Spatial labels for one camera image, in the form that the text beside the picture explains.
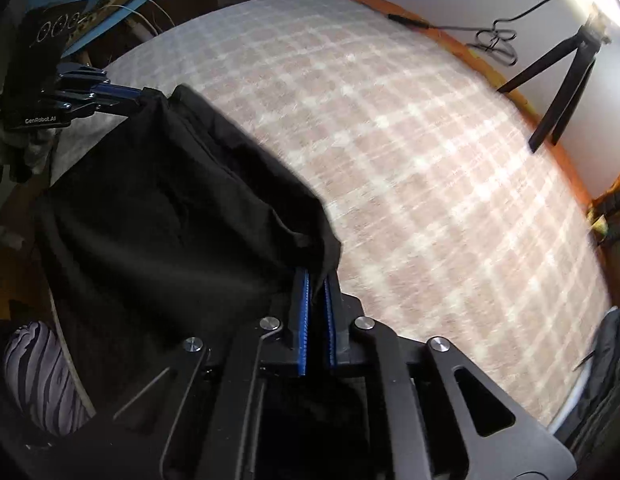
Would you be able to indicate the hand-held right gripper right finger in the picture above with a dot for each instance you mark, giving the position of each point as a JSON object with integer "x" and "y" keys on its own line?
{"x": 331, "y": 325}

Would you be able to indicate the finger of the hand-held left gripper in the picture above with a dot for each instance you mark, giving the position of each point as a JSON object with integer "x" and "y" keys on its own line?
{"x": 102, "y": 104}
{"x": 117, "y": 91}

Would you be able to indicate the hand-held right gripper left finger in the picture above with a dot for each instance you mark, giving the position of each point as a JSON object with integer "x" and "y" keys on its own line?
{"x": 302, "y": 327}

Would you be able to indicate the black pants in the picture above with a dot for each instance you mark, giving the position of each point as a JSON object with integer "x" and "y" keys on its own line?
{"x": 180, "y": 220}

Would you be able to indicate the person's left hand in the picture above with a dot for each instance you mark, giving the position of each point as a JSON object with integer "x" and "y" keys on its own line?
{"x": 27, "y": 147}

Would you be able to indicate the plaid bed blanket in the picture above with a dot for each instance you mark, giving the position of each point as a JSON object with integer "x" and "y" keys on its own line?
{"x": 390, "y": 180}

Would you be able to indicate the striped grey cloth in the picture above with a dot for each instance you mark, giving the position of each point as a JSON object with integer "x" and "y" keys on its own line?
{"x": 40, "y": 380}

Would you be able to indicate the dark grey bag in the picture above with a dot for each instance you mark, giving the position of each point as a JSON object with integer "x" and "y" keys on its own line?
{"x": 602, "y": 395}

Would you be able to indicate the yellow patterned cloth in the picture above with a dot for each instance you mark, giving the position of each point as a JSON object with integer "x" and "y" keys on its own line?
{"x": 610, "y": 210}

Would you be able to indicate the black tripod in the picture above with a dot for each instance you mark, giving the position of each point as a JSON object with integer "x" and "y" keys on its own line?
{"x": 565, "y": 85}

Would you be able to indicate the orange bed frame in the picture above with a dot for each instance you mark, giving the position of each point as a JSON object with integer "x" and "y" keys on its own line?
{"x": 490, "y": 67}

